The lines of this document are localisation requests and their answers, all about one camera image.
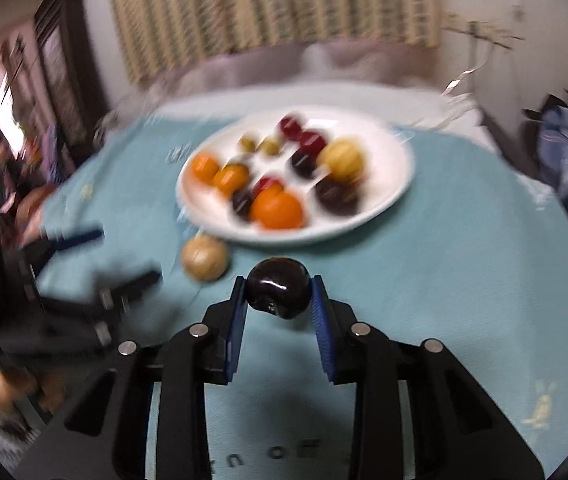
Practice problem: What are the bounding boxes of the glossy orange round fruit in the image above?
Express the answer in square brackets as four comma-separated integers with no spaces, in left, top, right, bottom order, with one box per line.
[189,152,220,186]

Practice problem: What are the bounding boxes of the tan round passion fruit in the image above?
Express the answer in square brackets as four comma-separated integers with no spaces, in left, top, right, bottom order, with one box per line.
[180,234,229,282]

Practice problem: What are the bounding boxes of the red plum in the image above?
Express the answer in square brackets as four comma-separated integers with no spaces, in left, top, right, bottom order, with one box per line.
[277,114,305,142]
[298,129,328,158]
[252,174,284,197]

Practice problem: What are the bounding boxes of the dark framed picture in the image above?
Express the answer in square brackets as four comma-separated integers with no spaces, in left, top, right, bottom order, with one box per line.
[34,0,108,151]

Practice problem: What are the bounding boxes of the dark brown passion fruit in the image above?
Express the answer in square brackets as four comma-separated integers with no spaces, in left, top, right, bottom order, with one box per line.
[313,176,361,217]

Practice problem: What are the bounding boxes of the teal printed tablecloth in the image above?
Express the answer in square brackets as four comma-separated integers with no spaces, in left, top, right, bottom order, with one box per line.
[38,119,568,479]

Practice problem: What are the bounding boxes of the dark plum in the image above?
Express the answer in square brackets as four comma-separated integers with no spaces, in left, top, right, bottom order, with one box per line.
[232,188,253,222]
[289,148,317,180]
[244,257,312,320]

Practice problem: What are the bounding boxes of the orange tangerine with stem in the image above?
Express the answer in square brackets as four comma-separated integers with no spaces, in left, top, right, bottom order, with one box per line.
[250,186,305,230]

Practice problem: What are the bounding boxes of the white oval plate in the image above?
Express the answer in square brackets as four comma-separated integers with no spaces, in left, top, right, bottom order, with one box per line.
[175,105,415,246]

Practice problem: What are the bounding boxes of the white power cable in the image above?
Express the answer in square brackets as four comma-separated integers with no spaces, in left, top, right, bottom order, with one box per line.
[440,49,495,99]

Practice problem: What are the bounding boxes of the checked beige curtain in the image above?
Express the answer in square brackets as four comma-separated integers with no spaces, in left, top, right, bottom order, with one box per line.
[110,0,441,84]

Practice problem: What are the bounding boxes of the grey ribbed sleeve forearm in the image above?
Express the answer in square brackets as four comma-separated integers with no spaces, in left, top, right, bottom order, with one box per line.
[0,428,40,474]

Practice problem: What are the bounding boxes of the red plum front on plate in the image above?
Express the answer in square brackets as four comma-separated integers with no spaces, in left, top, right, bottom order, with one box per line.
[298,129,328,158]

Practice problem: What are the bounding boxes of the person's left hand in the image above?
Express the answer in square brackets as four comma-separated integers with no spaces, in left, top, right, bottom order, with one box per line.
[0,368,66,415]

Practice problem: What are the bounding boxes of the yellow round fruit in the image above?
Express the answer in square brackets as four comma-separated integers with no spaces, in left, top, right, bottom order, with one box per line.
[317,139,365,183]

